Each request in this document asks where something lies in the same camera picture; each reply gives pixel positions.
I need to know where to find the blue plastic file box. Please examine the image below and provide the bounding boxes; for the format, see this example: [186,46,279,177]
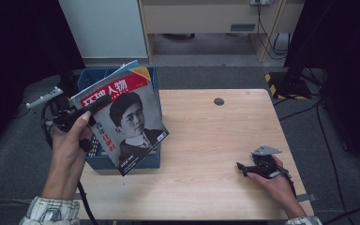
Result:
[77,66,163,171]

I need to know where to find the black curtain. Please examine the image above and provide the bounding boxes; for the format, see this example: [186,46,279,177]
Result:
[0,0,86,158]
[283,0,360,172]

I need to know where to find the white patterned sleeve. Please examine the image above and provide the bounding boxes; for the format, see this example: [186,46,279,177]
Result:
[284,215,323,225]
[18,196,81,225]

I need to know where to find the portrait cover magazine red header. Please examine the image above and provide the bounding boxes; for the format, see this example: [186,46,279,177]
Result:
[69,66,171,177]

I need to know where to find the person's left hand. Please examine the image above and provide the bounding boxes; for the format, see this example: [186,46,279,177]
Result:
[50,111,95,180]

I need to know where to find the person's right hand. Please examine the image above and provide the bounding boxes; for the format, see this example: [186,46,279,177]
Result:
[247,155,298,204]

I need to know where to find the white cabinet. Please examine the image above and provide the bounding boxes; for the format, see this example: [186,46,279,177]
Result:
[58,0,149,60]

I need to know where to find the teal cover magazine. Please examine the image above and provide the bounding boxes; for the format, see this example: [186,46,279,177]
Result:
[71,59,141,101]

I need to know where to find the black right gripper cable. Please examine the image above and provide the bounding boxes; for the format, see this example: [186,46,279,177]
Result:
[274,159,298,199]

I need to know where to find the grey metal table bracket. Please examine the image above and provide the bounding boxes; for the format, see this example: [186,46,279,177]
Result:
[295,193,319,203]

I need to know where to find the stand base with hazard tape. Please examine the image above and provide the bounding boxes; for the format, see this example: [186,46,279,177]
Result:
[264,71,313,101]

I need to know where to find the black hanging cables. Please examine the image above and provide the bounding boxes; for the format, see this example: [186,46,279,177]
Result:
[255,3,292,61]

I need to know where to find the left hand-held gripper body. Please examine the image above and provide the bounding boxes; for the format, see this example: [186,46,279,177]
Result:
[25,86,96,153]

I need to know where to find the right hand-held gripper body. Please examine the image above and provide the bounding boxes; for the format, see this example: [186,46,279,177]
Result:
[248,144,284,180]

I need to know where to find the white patterned right sleeve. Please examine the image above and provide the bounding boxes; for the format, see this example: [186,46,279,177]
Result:
[284,215,323,225]

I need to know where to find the white patterned left sleeve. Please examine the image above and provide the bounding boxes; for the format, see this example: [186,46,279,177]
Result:
[18,196,81,225]

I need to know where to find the black floor cable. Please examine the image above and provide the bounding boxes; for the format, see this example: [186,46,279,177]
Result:
[273,93,360,225]

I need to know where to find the light wooden desk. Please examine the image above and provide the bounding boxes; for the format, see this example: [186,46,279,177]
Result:
[138,0,306,64]

